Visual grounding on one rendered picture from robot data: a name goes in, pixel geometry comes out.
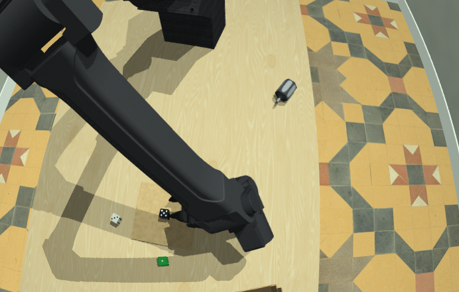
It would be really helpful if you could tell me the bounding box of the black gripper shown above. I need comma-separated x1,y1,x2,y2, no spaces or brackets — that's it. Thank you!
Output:
168,197,202,229

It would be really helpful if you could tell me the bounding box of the green die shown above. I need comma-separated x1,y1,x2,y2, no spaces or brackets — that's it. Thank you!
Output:
158,256,169,266

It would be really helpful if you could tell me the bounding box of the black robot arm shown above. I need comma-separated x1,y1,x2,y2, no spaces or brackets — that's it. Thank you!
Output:
0,0,274,252

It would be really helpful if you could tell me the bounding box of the brown cardboard box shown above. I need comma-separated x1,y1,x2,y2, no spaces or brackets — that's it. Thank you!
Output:
236,284,283,292

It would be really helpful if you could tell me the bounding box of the black die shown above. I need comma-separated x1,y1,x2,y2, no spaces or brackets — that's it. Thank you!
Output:
159,208,170,220

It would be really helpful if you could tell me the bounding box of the tan square mat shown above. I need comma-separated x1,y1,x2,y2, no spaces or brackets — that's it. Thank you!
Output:
131,182,194,250

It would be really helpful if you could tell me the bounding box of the white die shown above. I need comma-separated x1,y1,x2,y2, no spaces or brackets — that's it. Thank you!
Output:
110,213,122,225

